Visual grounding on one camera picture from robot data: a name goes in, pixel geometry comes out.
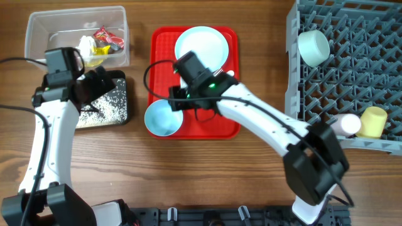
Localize white tissue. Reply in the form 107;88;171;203
76;36;96;58

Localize light blue bowl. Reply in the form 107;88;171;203
144;100;184;137

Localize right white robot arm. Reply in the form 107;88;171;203
169;51;349;225

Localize yellow plastic cup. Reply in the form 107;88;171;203
356;106;388;139

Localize red plastic tray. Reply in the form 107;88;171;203
148;26;241;140

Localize red snack wrapper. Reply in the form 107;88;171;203
94;26;124;50

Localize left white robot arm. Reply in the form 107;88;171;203
1;47;130;225

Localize grey dishwasher rack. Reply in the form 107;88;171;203
285;0;401;155

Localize white plastic spoon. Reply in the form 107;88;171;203
226;70;235;77

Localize green bowl with rice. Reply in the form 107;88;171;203
298;30;330;67

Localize clear plastic bin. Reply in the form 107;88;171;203
24;6;130;69

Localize white plastic fork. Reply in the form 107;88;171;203
214;68;224;76

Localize yellow snack wrapper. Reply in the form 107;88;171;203
84;45;111;67

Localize light blue plate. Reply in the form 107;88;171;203
174;26;229;72

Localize spilled white rice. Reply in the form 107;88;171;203
75;78;128;129

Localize black bin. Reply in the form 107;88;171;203
75;69;131;130

